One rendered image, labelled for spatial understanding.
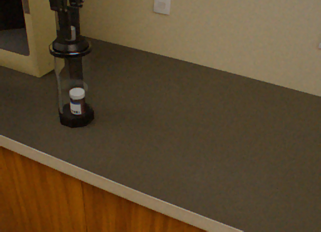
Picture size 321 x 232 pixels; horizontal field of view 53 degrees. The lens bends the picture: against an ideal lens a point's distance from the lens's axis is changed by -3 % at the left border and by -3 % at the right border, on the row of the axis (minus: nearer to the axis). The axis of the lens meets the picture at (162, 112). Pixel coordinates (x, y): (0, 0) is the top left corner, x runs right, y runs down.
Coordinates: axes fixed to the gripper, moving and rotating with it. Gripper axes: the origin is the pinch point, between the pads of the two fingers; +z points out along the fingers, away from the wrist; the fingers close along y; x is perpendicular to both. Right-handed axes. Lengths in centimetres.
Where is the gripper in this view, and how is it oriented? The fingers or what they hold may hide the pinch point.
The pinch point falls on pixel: (69, 22)
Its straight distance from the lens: 86.0
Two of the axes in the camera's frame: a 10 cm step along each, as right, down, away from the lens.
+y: -4.0, 4.9, -7.7
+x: 9.1, 2.8, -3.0
